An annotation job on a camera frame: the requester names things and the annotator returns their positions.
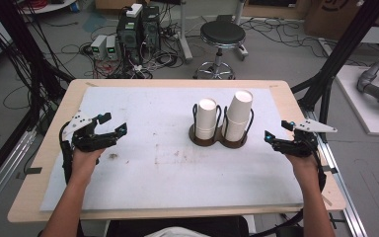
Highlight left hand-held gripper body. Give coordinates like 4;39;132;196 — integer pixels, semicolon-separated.
61;111;119;153

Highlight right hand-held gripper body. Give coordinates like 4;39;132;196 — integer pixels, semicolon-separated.
273;118;339;158

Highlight tall stack of paper cups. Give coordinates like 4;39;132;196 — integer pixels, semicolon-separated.
221;90;255;143

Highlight brown wire cup holder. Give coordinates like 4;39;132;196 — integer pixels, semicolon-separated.
188;102;255;149

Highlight short stack of paper cups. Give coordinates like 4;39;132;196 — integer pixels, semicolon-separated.
195;97;223;141

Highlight person's right hand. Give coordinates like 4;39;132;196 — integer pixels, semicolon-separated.
283;153;321;191

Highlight person's left hand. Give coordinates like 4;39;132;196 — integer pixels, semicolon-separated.
70;147;107;186

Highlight white foam mat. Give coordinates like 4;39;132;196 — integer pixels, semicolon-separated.
38;86;305;212

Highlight thin wooden stick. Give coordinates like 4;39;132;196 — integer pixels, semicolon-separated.
320;194;334;207

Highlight grey power supply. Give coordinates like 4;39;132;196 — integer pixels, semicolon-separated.
106;35;119;61
90;34;109;61

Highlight white platform board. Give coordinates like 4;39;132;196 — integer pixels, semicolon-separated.
335;64;379;138

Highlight black tape cross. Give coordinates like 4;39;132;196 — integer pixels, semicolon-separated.
328;212;346;230

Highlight black computer tower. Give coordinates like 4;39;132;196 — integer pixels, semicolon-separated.
115;14;143;65
141;5;162;52

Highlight white metal desk leg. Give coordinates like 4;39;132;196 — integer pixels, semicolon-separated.
233;0;250;62
177;0;194;64

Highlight person's black trousers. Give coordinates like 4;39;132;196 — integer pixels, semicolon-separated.
106;215;250;237

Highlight white box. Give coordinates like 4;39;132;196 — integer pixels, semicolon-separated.
125;3;144;19

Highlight brown cardboard box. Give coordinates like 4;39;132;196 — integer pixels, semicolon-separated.
304;0;379;41

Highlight black round stool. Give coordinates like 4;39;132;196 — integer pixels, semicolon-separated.
192;20;250;80

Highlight person's white shirt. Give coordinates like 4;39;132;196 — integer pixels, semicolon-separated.
143;225;212;237

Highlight white round table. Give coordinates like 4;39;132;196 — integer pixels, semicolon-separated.
18;0;78;16

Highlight left hand-held gripper cable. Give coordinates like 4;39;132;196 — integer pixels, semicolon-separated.
58;120;76;186

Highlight hand-held gripper cable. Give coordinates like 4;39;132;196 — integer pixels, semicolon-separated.
250;144;328;237
58;120;76;186

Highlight right hand-held gripper cable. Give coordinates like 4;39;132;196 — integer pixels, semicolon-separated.
250;144;328;237

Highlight aluminium rail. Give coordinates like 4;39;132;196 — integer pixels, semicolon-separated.
0;128;38;220
304;110;369;237

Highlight tangle of floor cables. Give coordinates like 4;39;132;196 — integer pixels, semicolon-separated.
77;40;186;80

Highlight black floor cables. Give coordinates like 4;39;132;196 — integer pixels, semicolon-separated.
239;15;331;59

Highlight black frame post with cables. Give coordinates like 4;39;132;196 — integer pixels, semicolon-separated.
0;0;75;133

